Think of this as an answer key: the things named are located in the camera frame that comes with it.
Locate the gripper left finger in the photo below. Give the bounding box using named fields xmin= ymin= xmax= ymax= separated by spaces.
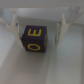
xmin=0 ymin=8 xmax=26 ymax=46

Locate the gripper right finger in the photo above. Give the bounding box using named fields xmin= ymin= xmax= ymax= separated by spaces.
xmin=53 ymin=6 xmax=83 ymax=46

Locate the purple block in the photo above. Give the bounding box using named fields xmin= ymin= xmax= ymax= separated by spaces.
xmin=21 ymin=24 xmax=48 ymax=53

